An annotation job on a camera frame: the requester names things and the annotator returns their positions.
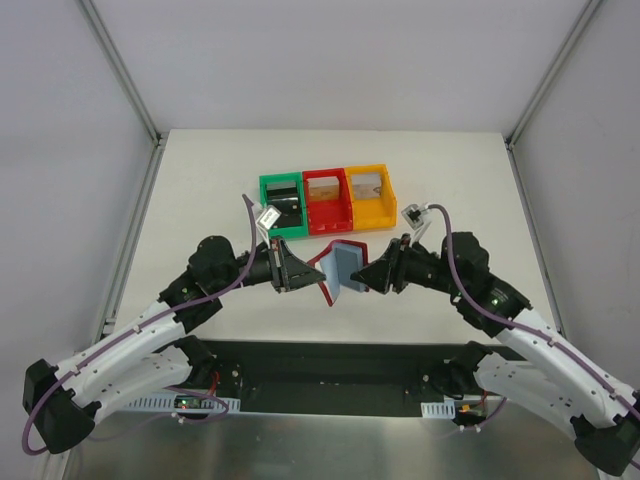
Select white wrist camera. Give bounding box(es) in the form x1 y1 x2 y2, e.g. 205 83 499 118
255 205 281 231
401 203 432 243

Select left aluminium frame post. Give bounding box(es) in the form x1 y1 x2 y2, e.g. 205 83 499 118
77 0 169 146

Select left white cable duct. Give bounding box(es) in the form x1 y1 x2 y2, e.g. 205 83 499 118
120 392 241 415

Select yellow plastic bin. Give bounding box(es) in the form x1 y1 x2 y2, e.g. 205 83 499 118
344 164 398 231

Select black card in green bin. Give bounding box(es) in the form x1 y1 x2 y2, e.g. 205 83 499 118
266 181 302 228

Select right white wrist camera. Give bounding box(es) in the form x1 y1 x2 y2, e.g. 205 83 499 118
401 203 432 243

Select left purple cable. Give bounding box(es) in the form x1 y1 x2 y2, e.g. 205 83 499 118
21 193 261 456

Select red leather card holder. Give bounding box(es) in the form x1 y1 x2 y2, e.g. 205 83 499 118
308 239 369 307

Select white cable duct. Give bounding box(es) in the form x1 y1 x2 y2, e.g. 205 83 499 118
120 392 241 415
420 399 457 420

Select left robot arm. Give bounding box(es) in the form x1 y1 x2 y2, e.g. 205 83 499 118
21 236 326 456

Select right white cable duct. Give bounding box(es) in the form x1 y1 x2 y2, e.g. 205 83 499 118
420 399 457 420

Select right aluminium frame post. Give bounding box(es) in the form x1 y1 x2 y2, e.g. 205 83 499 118
504 0 606 149

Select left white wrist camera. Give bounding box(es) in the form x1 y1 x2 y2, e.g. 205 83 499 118
255 205 281 231

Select aluminium frame post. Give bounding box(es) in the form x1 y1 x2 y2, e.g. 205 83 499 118
77 0 169 146
504 0 606 149

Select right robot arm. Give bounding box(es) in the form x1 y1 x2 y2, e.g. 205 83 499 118
351 232 639 476

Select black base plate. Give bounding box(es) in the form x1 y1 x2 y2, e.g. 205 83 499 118
178 340 494 418

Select green plastic bin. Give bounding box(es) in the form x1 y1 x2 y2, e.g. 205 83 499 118
259 172 309 239

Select red plastic bin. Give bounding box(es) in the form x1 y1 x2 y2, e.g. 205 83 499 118
302 168 353 236

